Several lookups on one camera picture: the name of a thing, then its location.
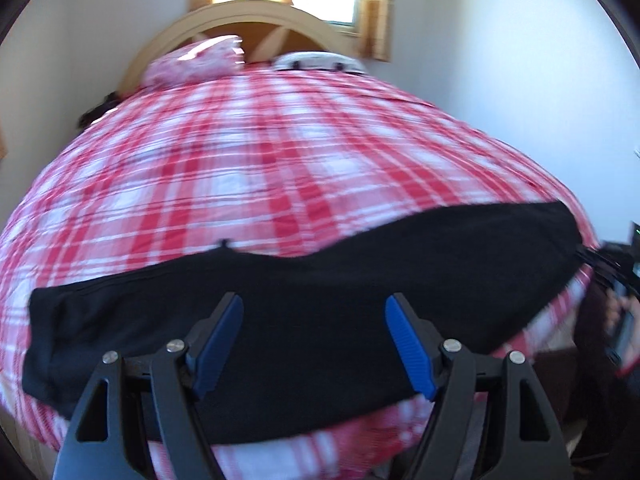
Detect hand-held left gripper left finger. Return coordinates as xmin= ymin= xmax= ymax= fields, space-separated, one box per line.
xmin=52 ymin=291 xmax=246 ymax=480

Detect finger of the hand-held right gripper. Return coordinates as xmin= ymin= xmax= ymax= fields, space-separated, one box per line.
xmin=577 ymin=241 xmax=633 ymax=288

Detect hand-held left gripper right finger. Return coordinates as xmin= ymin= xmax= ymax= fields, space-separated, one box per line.
xmin=384 ymin=292 xmax=573 ymax=480

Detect black pants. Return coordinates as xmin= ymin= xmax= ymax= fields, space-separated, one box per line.
xmin=22 ymin=200 xmax=583 ymax=446

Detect person's right hand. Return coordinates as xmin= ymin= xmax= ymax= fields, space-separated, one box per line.
xmin=604 ymin=291 xmax=625 ymax=335

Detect red plaid bedspread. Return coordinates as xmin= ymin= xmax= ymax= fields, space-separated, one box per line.
xmin=0 ymin=67 xmax=601 ymax=480

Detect black bag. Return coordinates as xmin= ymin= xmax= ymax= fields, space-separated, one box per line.
xmin=77 ymin=92 xmax=121 ymax=128

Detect pink floral pillow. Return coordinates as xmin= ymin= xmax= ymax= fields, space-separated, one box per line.
xmin=141 ymin=35 xmax=246 ymax=86

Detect white pillow with black spots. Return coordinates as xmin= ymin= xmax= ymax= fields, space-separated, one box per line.
xmin=271 ymin=51 xmax=366 ymax=75

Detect wooden headboard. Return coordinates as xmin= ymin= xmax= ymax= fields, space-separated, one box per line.
xmin=117 ymin=0 xmax=361 ymax=96

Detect yellow patterned curtain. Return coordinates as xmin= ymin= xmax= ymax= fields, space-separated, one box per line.
xmin=357 ymin=0 xmax=396 ymax=62

